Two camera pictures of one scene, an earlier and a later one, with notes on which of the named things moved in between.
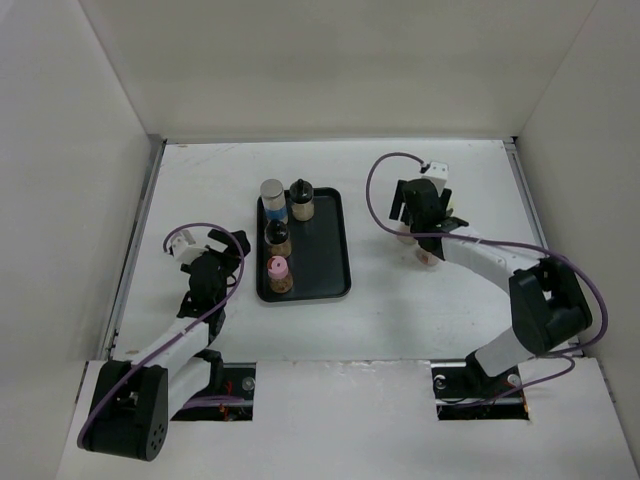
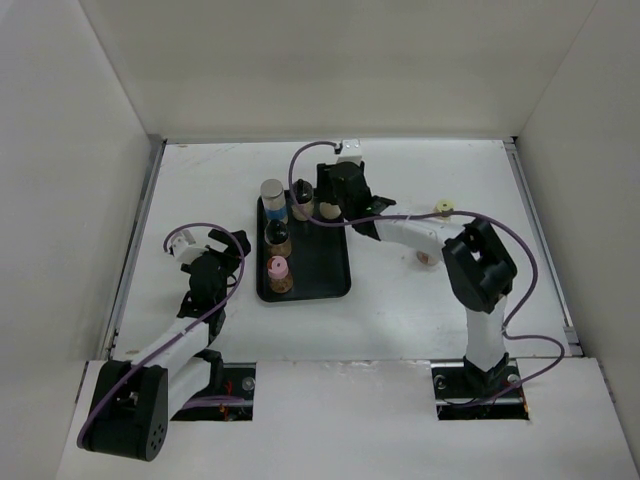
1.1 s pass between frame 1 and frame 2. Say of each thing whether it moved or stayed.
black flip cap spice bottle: moved
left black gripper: stayed
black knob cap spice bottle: stayed
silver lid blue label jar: stayed
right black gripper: moved
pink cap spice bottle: stayed
